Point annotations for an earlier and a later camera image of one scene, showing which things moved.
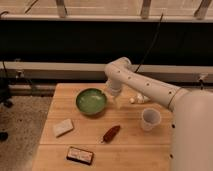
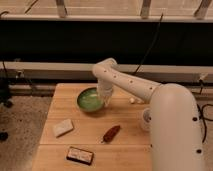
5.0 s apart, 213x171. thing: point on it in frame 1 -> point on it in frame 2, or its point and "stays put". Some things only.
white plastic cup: (151, 117) stays put
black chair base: (4, 94) stays put
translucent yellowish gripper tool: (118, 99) -> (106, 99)
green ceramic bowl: (91, 101) stays put
